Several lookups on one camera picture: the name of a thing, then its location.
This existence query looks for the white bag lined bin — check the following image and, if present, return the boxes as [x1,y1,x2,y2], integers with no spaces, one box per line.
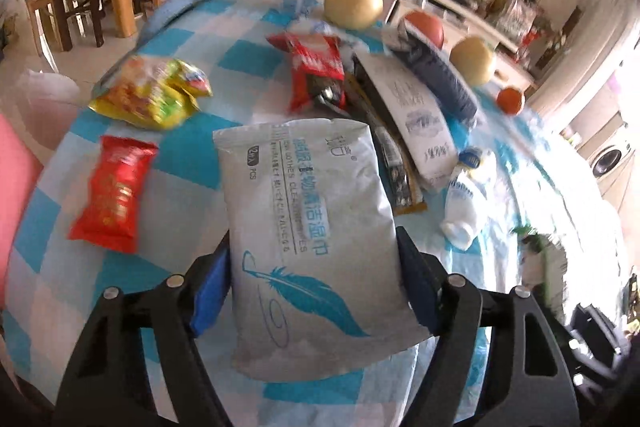
[15,69,83,158]

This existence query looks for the white flattened milk carton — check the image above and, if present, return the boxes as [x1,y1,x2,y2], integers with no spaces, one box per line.
[356,54,460,192]

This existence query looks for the small yellow pear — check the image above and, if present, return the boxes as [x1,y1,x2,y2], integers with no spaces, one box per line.
[449,36,498,88]

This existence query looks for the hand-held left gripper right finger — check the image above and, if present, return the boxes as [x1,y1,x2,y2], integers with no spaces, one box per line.
[395,227,581,427]

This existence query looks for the red apple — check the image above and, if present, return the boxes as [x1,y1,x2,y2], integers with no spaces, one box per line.
[404,10,446,50]

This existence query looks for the yellow green snack packet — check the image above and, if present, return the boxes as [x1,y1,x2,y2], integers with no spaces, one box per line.
[89,56,213,130]

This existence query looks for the brown stick sachet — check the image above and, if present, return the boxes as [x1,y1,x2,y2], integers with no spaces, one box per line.
[345,74,428,215]

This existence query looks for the small white yogurt bottle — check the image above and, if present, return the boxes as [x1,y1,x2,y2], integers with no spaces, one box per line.
[441,147,498,252]

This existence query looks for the blue checkered tablecloth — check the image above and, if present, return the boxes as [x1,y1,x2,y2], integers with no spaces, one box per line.
[2,0,626,427]

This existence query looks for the orange persimmon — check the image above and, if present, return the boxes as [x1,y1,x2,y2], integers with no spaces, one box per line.
[496,87,525,116]

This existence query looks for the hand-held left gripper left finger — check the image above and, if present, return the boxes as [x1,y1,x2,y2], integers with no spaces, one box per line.
[52,232,236,427]

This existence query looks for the white television cabinet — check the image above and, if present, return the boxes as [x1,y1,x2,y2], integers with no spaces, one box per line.
[330,0,538,92]

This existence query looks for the white washing machine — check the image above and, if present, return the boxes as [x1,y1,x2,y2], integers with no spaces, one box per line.
[590,122,633,180]

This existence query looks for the white wet wipes pack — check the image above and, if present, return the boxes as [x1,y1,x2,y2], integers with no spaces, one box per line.
[212,117,433,380]

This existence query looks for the dark blue plastic wrapper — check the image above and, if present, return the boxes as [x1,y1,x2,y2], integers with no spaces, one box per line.
[390,19,479,125]

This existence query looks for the pink plastic bin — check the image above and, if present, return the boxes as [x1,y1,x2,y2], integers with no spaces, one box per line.
[0,112,46,303]

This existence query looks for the red black snack packet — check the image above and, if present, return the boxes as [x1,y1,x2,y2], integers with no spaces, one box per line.
[266,32,348,114]

